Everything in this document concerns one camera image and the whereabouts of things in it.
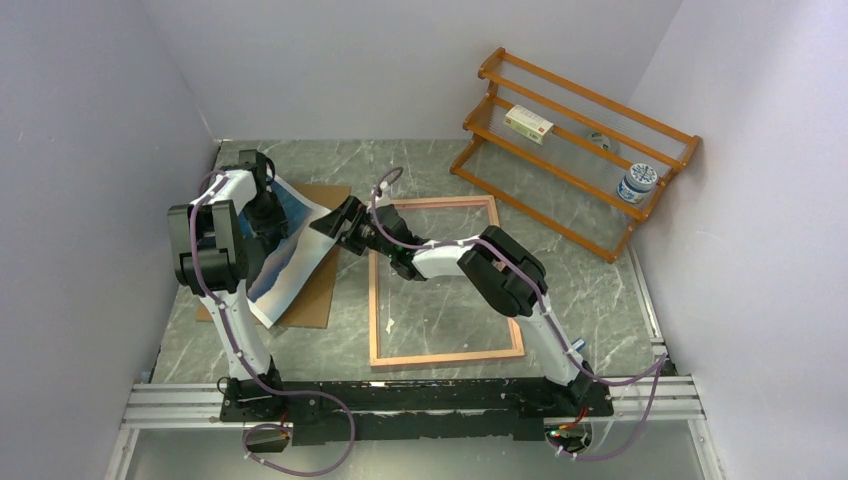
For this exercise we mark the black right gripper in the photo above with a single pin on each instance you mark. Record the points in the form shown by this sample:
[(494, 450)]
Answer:
[(331, 224)]

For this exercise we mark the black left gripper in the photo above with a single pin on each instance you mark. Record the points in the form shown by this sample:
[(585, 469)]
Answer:
[(262, 229)]

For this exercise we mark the landscape photo print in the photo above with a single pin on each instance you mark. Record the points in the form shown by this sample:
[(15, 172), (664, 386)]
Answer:
[(288, 268)]

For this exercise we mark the brown cardboard backing board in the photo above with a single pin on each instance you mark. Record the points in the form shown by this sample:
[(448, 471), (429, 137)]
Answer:
[(315, 298)]

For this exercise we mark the pink wooden photo frame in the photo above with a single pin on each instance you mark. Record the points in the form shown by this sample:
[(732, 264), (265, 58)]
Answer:
[(441, 321)]

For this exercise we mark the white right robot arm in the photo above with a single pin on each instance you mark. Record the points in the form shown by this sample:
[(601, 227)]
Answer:
[(507, 276)]

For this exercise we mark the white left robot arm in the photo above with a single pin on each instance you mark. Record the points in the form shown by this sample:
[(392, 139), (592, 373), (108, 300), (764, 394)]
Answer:
[(219, 243)]

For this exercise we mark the white green small box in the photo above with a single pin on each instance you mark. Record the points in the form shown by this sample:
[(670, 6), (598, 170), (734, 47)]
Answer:
[(528, 124)]

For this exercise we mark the orange wooden shelf rack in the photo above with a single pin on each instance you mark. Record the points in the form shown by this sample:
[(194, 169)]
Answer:
[(567, 184)]

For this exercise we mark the blue white round jar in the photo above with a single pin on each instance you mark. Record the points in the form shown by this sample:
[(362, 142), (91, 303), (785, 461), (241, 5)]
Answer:
[(638, 181)]

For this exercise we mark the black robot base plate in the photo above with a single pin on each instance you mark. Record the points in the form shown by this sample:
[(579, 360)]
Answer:
[(320, 412)]

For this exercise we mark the aluminium rail frame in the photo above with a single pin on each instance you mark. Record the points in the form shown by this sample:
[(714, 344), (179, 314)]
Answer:
[(424, 378)]

